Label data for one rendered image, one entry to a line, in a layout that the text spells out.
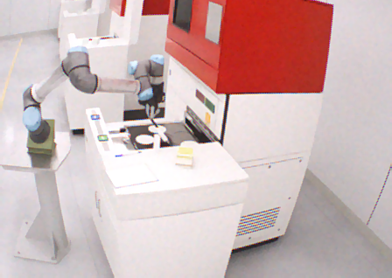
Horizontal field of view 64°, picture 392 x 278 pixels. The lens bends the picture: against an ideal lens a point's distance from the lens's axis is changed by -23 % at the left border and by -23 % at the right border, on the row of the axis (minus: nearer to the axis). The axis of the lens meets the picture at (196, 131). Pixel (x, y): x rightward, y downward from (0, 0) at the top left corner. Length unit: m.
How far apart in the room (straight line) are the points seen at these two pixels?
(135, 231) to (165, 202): 0.21
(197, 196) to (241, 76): 0.63
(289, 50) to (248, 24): 0.31
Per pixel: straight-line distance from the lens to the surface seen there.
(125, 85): 1.89
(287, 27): 2.05
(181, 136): 2.22
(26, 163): 2.13
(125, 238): 1.77
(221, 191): 1.78
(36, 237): 2.77
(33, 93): 2.03
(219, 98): 2.03
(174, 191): 1.68
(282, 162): 2.39
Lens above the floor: 1.91
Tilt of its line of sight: 26 degrees down
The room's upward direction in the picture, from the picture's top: 7 degrees clockwise
